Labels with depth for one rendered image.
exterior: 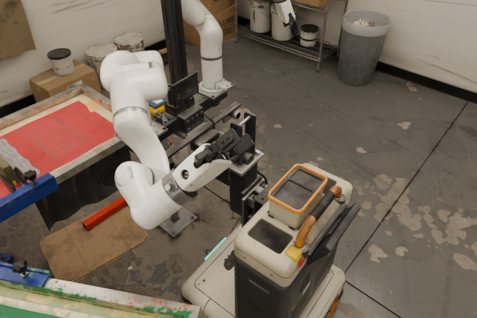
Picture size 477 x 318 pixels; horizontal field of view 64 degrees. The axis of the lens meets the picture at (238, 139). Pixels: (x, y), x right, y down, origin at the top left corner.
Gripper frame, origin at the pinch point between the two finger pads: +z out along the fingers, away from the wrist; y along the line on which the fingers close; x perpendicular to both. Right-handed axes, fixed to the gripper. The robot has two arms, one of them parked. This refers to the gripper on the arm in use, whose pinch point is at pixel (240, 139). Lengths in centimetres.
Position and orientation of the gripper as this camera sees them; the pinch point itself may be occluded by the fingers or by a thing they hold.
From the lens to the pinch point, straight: 77.6
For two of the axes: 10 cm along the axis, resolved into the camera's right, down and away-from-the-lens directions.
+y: 3.3, 1.0, 9.4
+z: 7.7, -6.0, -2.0
